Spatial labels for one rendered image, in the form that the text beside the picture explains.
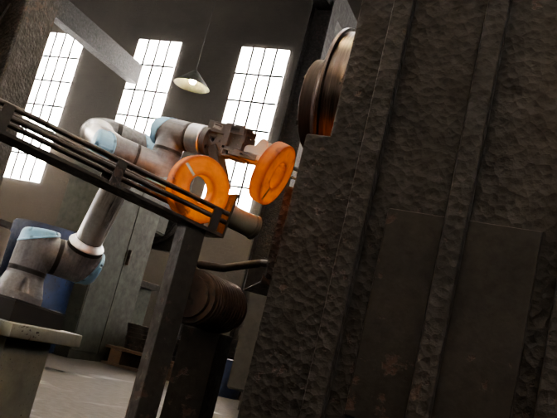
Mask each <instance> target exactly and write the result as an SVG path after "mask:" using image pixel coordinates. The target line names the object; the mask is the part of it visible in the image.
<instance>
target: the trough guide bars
mask: <svg viewBox="0 0 557 418"><path fill-rule="evenodd" d="M0 105H2V107H1V106H0V134H5V131H6V129H7V128H10V129H12V130H14V131H16V132H18V133H20V134H22V135H25V136H27V137H28V138H30V139H33V140H35V141H37V142H38V143H42V144H44V145H46V146H47V147H49V148H52V149H54V150H55V151H57V152H59V153H63V154H64V155H66V156H68V157H70V158H73V159H74V160H76V161H78V162H81V163H83V164H85V165H87V166H89V167H91V168H93V169H95V170H97V171H100V172H101V174H100V176H101V177H103V178H106V179H108V180H109V185H111V186H112V187H115V188H117V189H118V188H119V185H120V183H121V182H123V183H125V184H127V185H129V186H130V187H133V188H136V189H138V190H139V191H141V192H144V193H146V194H148V195H149V196H151V197H155V198H157V199H158V200H160V201H162V202H165V203H166V204H168V202H167V198H166V197H169V198H171V199H172V200H174V201H176V202H179V203H181V204H182V205H184V206H186V207H190V208H191V209H193V210H195V211H198V212H200V213H201V214H203V215H205V216H208V217H209V218H210V220H209V222H207V223H208V225H207V231H209V232H211V233H212V234H215V233H216V229H217V227H218V224H219V222H220V223H222V224H224V225H225V224H226V222H227V220H226V219H224V218H222V217H221V215H222V214H223V215H225V216H229V215H230V212H229V211H227V210H225V209H223V208H221V207H218V206H217V205H215V204H213V203H211V202H208V201H207V200H205V199H203V198H201V197H198V196H197V195H195V194H193V193H191V192H189V191H187V190H185V189H183V188H181V187H179V186H177V185H175V184H173V183H171V182H169V181H167V180H165V179H163V178H161V177H159V176H157V175H155V174H153V173H151V172H149V171H147V170H145V169H143V168H141V167H138V166H136V165H134V164H132V163H130V162H128V161H126V160H124V159H122V158H120V157H118V156H116V155H114V154H112V153H110V152H108V151H106V150H104V149H102V148H100V147H98V146H96V145H94V144H92V143H90V142H88V141H86V140H84V139H82V138H80V137H78V136H76V135H74V134H72V133H70V132H68V131H66V130H64V129H62V128H60V127H58V126H56V125H54V124H52V123H50V122H48V121H46V120H44V119H42V118H40V117H38V116H36V115H34V114H32V113H30V112H28V111H26V110H24V109H22V108H20V107H18V106H16V105H14V104H12V103H10V102H8V101H6V100H3V99H1V98H0ZM14 112H16V113H18V114H20V115H22V116H24V117H26V118H28V119H30V120H32V121H34V122H36V123H38V124H40V125H42V126H44V127H46V128H48V129H51V130H53V131H55V132H57V133H58V134H61V135H63V136H65V137H67V138H68V139H71V140H73V141H75V142H77V143H79V144H81V145H83V146H85V147H86V148H84V147H82V146H80V145H79V144H77V143H73V142H71V141H70V140H68V139H65V138H63V137H61V136H60V135H58V134H55V133H53V132H51V131H50V130H48V129H45V128H43V127H41V126H40V125H38V124H35V123H33V122H31V121H29V120H27V119H24V118H23V117H21V116H19V115H17V114H14ZM10 121H11V122H13V123H15V124H18V125H20V126H22V127H23V128H25V129H23V128H21V127H19V126H17V125H15V124H13V123H11V122H10ZM27 129H28V130H30V131H31V132H30V131H28V130H27ZM32 132H33V133H32ZM34 133H35V134H34ZM36 134H39V135H40V136H42V137H44V138H46V139H49V140H50V141H48V140H46V139H44V138H42V137H40V136H38V135H36ZM51 141H52V142H54V143H52V142H51ZM56 143H57V144H59V145H60V146H59V145H57V144H56ZM61 146H63V147H65V148H68V149H69V150H71V151H73V152H75V153H72V152H71V151H69V150H67V149H65V148H62V147H61ZM87 148H89V149H91V150H93V151H95V152H96V153H94V152H92V151H90V150H88V149H87ZM76 153H78V154H79V155H78V154H76ZM97 153H99V154H102V155H104V156H105V157H107V158H110V159H112V160H114V161H115V162H117V163H114V162H112V161H110V160H108V159H107V158H104V157H102V156H100V155H98V154H97ZM80 155H81V156H83V157H85V158H83V157H81V156H80ZM86 158H88V159H90V160H92V161H94V162H96V163H98V164H96V163H93V162H91V161H90V160H88V159H86ZM99 164H100V165H102V166H103V167H102V166H100V165H99ZM127 168H130V169H132V170H134V171H135V172H137V173H140V174H142V175H144V176H145V177H148V178H150V179H152V180H154V181H156V182H159V183H161V184H162V185H164V186H166V187H169V188H171V189H172V190H174V191H176V192H179V193H181V194H182V195H184V196H186V197H189V198H191V199H192V200H194V201H196V202H199V203H200V204H203V205H205V206H207V207H209V208H211V209H213V212H210V211H207V210H206V209H204V208H201V207H199V206H197V205H195V204H193V203H191V202H189V201H187V200H185V199H183V198H181V197H179V196H177V195H175V194H173V193H171V192H169V191H167V190H166V188H165V187H163V186H161V185H159V184H157V183H155V182H153V181H151V180H149V179H147V178H145V177H143V176H141V175H139V174H137V173H135V172H133V171H131V170H129V169H127ZM126 177H127V178H126ZM128 178H129V179H131V180H133V181H134V182H133V181H131V180H129V179H128ZM136 182H138V183H140V184H142V185H144V186H145V187H143V186H141V185H139V184H137V183H136ZM147 187H148V188H150V189H152V190H153V191H152V190H150V189H148V188H147ZM154 191H155V192H154ZM157 192H158V193H160V194H162V195H164V196H166V197H164V196H162V195H160V194H158V193H157ZM168 205H169V204H168Z"/></svg>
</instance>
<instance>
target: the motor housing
mask: <svg viewBox="0 0 557 418"><path fill-rule="evenodd" d="M246 313H247V300H246V297H245V295H244V293H243V291H242V290H241V289H240V287H239V286H237V285H236V284H233V283H231V282H230V281H227V280H225V279H222V278H220V277H218V276H216V275H213V274H211V273H208V272H206V271H204V270H195V274H194V276H193V280H192V283H191V288H190V292H189V295H188V299H187V302H186V307H185V311H184V314H183V317H182V323H183V324H185V325H184V327H183V330H182V335H181V339H180V342H179V346H178V349H177V355H176V358H175V362H174V364H173V368H172V374H171V376H170V380H169V383H168V387H167V392H166V395H165V399H164V402H163V405H162V411H161V415H160V417H159V418H212V417H213V414H214V410H215V407H216V401H217V397H218V394H219V390H220V384H221V381H222V377H223V374H224V370H225V365H226V361H227V357H228V354H229V350H230V345H231V341H232V337H231V336H227V335H224V334H222V333H228V332H230V331H232V330H234V329H236V328H237V327H239V326H240V325H241V323H242V322H243V321H244V319H245V315H246ZM187 325H188V326H187Z"/></svg>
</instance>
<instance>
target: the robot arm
mask: <svg viewBox="0 0 557 418"><path fill-rule="evenodd" d="M150 130H151V131H150V134H149V135H147V134H144V133H142V132H140V131H137V130H136V129H132V128H130V127H129V126H126V125H124V124H121V123H119V122H117V121H115V120H113V119H106V118H92V119H88V120H87V121H85V122H84V123H83V124H82V126H81V128H80V138H82V139H84V140H86V141H88V142H90V143H92V144H94V145H96V146H98V147H100V148H102V149H104V150H106V151H108V152H110V153H112V154H114V155H116V156H118V157H120V158H122V159H124V160H126V161H128V162H130V163H132V164H134V165H136V166H138V167H141V168H143V169H145V170H147V171H149V172H151V173H153V174H155V175H157V176H159V177H161V178H163V179H165V180H167V176H168V174H169V173H170V171H171V169H172V167H173V166H174V165H175V164H176V163H177V162H178V161H179V160H181V158H182V154H183V152H184V151H185V152H189V153H196V154H200V155H206V156H209V157H210V158H213V159H215V160H216V161H217V162H218V163H219V164H220V165H221V166H222V167H223V169H224V170H225V173H226V176H227V178H228V181H229V188H230V189H231V186H230V179H229V174H228V170H227V166H226V161H225V160H228V159H229V160H231V161H234V162H237V163H243V164H246V163H248V164H251V165H256V163H257V162H258V161H259V158H260V157H261V155H262V154H263V153H264V151H265V150H266V149H267V148H268V147H269V146H270V145H271V144H272V143H268V140H267V139H261V140H260V141H258V143H257V144H256V145H255V143H256V141H255V140H256V136H257V134H255V133H253V131H252V130H251V129H248V128H246V126H244V125H240V124H232V123H228V122H227V124H226V123H221V122H218V121H214V120H210V122H209V125H208V126H207V125H203V124H196V123H192V122H187V121H184V120H179V119H175V118H168V117H158V118H156V119H155V120H154V121H153V122H152V124H151V127H150ZM124 201H125V199H123V198H121V197H118V196H116V195H114V194H113V193H111V192H107V191H105V190H103V189H101V188H100V189H99V190H98V192H97V194H96V196H95V198H94V200H93V202H92V204H91V206H90V209H89V210H88V212H87V214H86V216H85V219H84V220H83V222H82V224H81V226H80V229H79V230H78V232H77V233H75V234H72V235H70V237H69V239H68V240H67V241H65V240H62V239H61V234H60V233H59V232H56V231H51V230H47V229H43V228H38V227H31V226H28V227H25V228H23V229H22V231H21V233H20V236H19V237H18V239H17V243H16V245H15V248H14V250H13V253H12V256H11V259H10V260H9V263H8V266H7V269H6V270H5V272H4V273H3V274H2V276H1V277H0V294H4V295H6V296H10V297H13V298H16V299H20V300H23V301H26V302H28V303H31V304H35V305H38V306H41V303H42V300H43V298H42V296H43V282H44V279H45V277H46V273H47V274H50V275H54V276H57V277H60V278H62V279H67V280H69V281H72V282H73V283H76V284H83V285H87V284H91V283H92V282H93V281H94V280H95V279H96V278H97V277H98V275H99V273H100V271H101V270H102V267H103V265H104V261H105V255H104V247H103V246H102V244H103V242H104V239H105V238H106V236H107V235H108V233H109V230H110V228H111V226H112V225H113V223H114V220H115V218H116V216H117V215H118V213H119V210H120V208H121V206H122V205H123V204H124Z"/></svg>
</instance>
